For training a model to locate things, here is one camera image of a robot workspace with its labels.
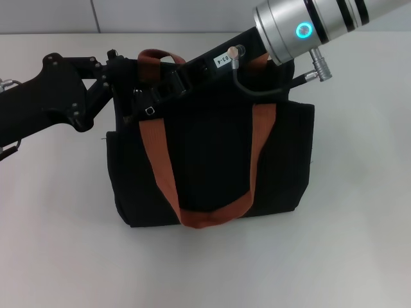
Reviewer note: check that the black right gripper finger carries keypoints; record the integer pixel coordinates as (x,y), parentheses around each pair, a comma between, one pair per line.
(144,96)
(181,81)

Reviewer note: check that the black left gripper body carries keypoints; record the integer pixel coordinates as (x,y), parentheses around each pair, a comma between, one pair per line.
(41,93)

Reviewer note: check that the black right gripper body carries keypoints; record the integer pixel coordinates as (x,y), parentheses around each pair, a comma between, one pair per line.
(205,69)

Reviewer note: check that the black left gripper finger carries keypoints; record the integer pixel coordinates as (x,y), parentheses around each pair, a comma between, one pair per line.
(109,69)
(96,96)

